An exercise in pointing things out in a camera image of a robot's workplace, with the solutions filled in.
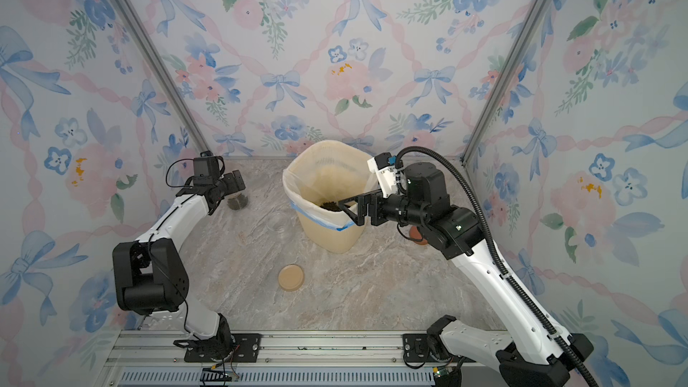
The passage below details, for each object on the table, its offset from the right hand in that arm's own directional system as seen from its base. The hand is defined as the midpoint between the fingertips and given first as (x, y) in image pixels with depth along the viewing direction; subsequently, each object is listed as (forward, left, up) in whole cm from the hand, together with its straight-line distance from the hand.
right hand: (354, 199), depth 62 cm
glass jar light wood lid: (+23, +45, -33) cm, 60 cm away
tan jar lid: (-6, +20, -35) cm, 41 cm away
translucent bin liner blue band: (+25, +12, -19) cm, 34 cm away
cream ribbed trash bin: (+8, +9, -34) cm, 36 cm away
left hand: (+22, +43, -18) cm, 52 cm away
